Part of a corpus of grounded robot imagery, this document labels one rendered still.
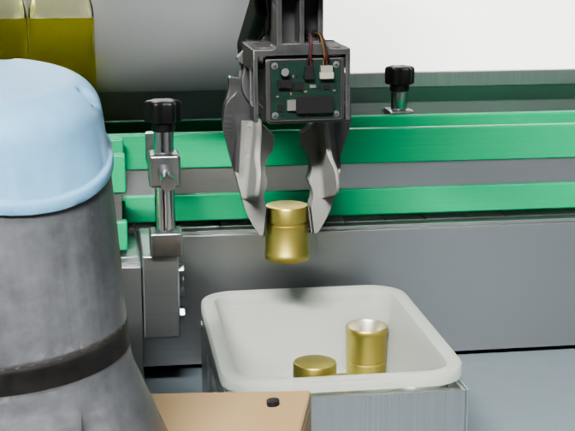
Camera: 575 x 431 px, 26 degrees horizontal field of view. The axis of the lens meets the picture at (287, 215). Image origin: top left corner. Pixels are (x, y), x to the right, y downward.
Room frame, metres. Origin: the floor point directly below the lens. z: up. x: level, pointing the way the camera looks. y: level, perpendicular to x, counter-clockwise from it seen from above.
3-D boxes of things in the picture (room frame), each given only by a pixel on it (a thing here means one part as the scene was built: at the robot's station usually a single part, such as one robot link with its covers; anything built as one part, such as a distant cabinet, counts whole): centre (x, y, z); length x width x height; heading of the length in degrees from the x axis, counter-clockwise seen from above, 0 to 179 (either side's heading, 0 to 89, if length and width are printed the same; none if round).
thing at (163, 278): (1.01, 0.11, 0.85); 0.09 x 0.04 x 0.07; 8
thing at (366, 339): (1.00, -0.07, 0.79); 0.04 x 0.04 x 0.04
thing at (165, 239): (1.00, 0.10, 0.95); 0.17 x 0.03 x 0.12; 8
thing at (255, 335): (0.92, -0.03, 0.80); 0.22 x 0.17 x 0.09; 8
